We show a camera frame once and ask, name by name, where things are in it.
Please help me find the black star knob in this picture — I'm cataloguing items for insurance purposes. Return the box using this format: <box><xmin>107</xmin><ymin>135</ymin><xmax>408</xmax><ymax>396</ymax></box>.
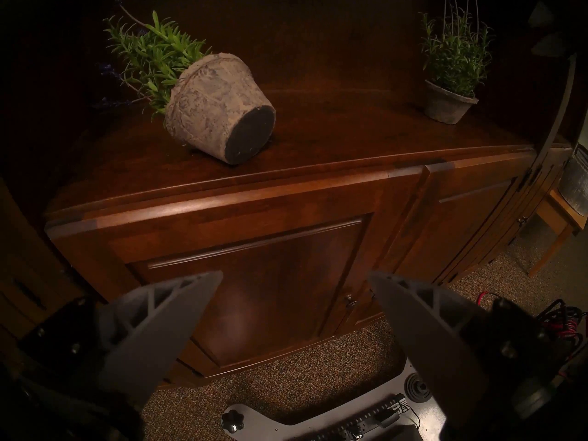
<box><xmin>220</xmin><ymin>410</ymin><xmax>244</xmax><ymax>438</ymax></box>

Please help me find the black round rubber disc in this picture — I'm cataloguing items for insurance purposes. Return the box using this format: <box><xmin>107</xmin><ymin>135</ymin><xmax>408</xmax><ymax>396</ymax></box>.
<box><xmin>403</xmin><ymin>375</ymin><xmax>432</xmax><ymax>406</ymax></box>

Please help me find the light wooden side table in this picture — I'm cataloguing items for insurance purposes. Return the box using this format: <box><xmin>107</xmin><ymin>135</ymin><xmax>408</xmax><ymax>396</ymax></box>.
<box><xmin>526</xmin><ymin>190</ymin><xmax>583</xmax><ymax>280</ymax></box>

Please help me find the black cable bundle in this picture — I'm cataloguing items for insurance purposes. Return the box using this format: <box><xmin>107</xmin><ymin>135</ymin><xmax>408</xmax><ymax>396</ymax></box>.
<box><xmin>535</xmin><ymin>300</ymin><xmax>588</xmax><ymax>353</ymax></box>

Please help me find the thin grey camera cable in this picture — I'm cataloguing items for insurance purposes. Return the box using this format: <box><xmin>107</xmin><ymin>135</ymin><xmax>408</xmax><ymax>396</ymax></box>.
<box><xmin>544</xmin><ymin>54</ymin><xmax>577</xmax><ymax>147</ymax></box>

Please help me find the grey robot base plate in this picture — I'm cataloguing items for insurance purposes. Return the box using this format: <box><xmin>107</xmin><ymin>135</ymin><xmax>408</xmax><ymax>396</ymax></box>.
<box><xmin>220</xmin><ymin>360</ymin><xmax>448</xmax><ymax>441</ymax></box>

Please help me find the fake lavender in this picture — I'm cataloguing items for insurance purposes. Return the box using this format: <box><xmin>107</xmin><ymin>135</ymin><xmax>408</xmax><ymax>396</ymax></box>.
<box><xmin>418</xmin><ymin>0</ymin><xmax>496</xmax><ymax>125</ymax></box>
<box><xmin>94</xmin><ymin>4</ymin><xmax>277</xmax><ymax>166</ymax></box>

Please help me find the red cable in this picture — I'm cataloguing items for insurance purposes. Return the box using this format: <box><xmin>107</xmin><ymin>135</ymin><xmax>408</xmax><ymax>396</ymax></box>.
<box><xmin>475</xmin><ymin>293</ymin><xmax>588</xmax><ymax>381</ymax></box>

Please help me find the dark wooden shelf cabinet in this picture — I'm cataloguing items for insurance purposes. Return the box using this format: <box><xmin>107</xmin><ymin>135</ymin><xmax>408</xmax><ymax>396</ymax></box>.
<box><xmin>0</xmin><ymin>0</ymin><xmax>588</xmax><ymax>390</ymax></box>

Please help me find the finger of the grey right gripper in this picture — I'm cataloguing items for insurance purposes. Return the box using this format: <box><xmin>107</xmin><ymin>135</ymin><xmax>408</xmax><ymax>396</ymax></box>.
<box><xmin>527</xmin><ymin>1</ymin><xmax>554</xmax><ymax>27</ymax></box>
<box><xmin>533</xmin><ymin>31</ymin><xmax>570</xmax><ymax>57</ymax></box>

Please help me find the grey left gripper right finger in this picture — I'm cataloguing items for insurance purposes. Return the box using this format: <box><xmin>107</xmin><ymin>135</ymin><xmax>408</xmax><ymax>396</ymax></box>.
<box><xmin>367</xmin><ymin>271</ymin><xmax>572</xmax><ymax>429</ymax></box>

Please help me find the grey power strip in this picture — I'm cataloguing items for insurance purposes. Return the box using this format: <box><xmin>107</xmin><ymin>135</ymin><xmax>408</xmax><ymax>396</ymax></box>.
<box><xmin>317</xmin><ymin>396</ymin><xmax>409</xmax><ymax>441</ymax></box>

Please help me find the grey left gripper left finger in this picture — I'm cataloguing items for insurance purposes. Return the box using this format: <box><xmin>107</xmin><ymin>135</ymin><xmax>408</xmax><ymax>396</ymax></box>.
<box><xmin>18</xmin><ymin>270</ymin><xmax>224</xmax><ymax>407</ymax></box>

